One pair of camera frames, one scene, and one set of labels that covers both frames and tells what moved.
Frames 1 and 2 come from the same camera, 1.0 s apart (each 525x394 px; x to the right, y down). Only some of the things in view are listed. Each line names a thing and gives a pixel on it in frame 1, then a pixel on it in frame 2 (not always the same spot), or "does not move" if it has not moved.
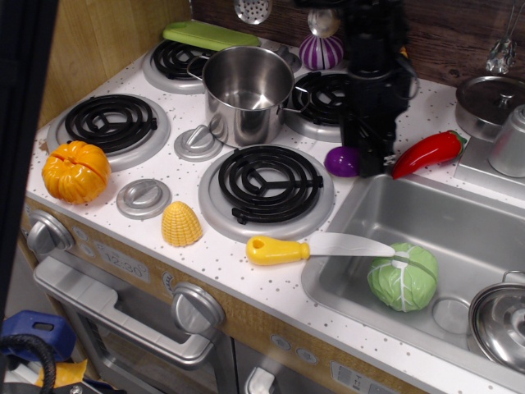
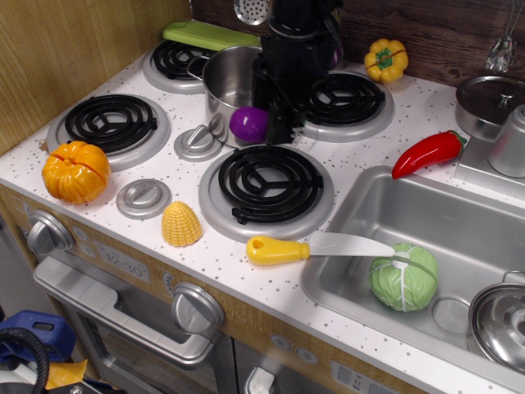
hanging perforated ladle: [253, 11] does not move
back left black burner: [177, 66] does not move
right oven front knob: [194, 309] does not move
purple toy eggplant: [344, 161] -> [250, 124]
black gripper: [376, 98] -> [287, 71]
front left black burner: [132, 130] does not move
